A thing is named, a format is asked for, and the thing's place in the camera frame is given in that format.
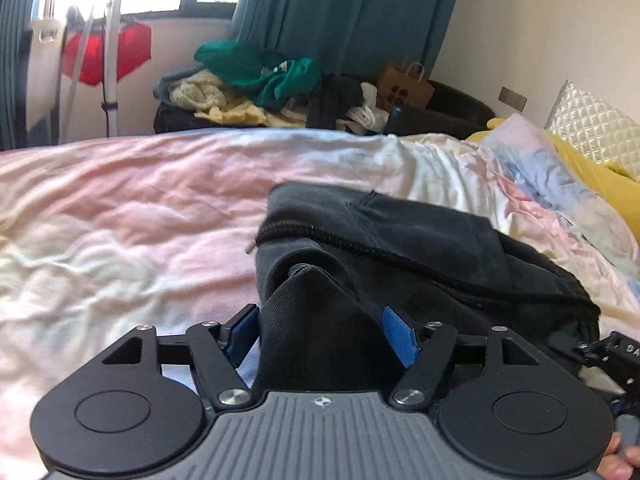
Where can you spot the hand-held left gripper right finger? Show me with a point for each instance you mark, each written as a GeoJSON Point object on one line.
{"type": "Point", "coordinates": [400, 332]}

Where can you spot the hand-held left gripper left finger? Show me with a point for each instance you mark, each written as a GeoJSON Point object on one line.
{"type": "Point", "coordinates": [242, 330]}

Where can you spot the black clothes pile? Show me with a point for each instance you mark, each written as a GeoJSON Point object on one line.
{"type": "Point", "coordinates": [335, 97]}

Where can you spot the person's right hand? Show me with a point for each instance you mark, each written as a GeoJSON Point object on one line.
{"type": "Point", "coordinates": [615, 465]}

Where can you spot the pastel bed blanket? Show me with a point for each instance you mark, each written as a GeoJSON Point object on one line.
{"type": "Point", "coordinates": [125, 210]}

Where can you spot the yellow pillow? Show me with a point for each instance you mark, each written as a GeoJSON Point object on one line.
{"type": "Point", "coordinates": [600, 180]}

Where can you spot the pastel pillow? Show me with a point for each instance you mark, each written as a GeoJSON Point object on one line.
{"type": "Point", "coordinates": [540, 160]}

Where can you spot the white cloth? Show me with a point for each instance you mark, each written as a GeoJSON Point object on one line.
{"type": "Point", "coordinates": [367, 110]}

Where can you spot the black armchair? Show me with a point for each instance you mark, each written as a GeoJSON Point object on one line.
{"type": "Point", "coordinates": [450, 110]}

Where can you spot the white quilted pillow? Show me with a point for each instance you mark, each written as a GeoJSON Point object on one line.
{"type": "Point", "coordinates": [595, 120]}

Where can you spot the yellow knit garment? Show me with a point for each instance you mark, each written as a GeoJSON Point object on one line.
{"type": "Point", "coordinates": [200, 92]}

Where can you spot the brown paper bag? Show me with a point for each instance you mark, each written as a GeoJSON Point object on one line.
{"type": "Point", "coordinates": [405, 87]}

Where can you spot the grey blue garment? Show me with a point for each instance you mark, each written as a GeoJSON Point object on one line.
{"type": "Point", "coordinates": [162, 87]}

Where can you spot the green garment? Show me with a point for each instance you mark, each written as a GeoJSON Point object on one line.
{"type": "Point", "coordinates": [260, 70]}

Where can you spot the red hanging cloth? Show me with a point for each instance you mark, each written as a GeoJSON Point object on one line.
{"type": "Point", "coordinates": [130, 55]}

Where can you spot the blue curtain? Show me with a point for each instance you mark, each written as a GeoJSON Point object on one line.
{"type": "Point", "coordinates": [12, 50]}
{"type": "Point", "coordinates": [350, 15]}

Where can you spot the wall switch plate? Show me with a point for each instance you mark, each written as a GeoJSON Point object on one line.
{"type": "Point", "coordinates": [512, 98]}

